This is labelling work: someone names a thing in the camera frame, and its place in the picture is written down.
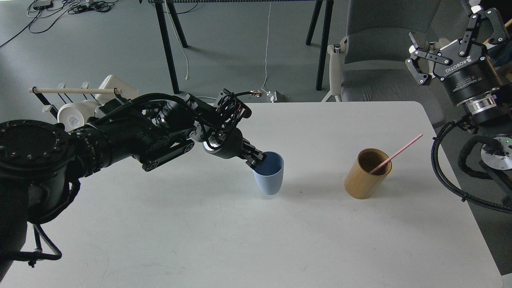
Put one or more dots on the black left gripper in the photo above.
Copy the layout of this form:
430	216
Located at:
235	145

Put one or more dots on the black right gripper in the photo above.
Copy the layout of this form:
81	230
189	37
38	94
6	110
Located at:
463	64

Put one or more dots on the blue cup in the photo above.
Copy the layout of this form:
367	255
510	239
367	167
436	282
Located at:
270	173

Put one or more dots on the pink chopstick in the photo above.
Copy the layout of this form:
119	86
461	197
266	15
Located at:
390	158

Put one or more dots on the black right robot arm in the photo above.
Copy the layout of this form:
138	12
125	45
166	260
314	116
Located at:
487	155

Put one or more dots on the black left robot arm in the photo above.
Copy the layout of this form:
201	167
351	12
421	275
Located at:
41	163

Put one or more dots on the bamboo cup holder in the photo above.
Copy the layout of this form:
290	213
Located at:
360	183

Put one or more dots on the white cup on rack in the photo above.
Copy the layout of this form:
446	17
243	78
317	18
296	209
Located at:
74	115

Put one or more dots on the wooden stick on floor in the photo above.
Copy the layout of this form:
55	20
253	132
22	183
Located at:
500	34

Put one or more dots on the grey office chair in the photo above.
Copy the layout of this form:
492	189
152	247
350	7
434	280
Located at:
369	63

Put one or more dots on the black table legs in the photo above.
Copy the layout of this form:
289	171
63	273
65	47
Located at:
246	41

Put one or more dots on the white container behind rack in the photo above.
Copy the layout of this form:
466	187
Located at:
114	82

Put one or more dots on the wooden dowel rod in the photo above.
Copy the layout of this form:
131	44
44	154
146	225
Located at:
75	91

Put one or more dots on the black wire dish rack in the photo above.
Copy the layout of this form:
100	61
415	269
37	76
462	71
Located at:
52	102

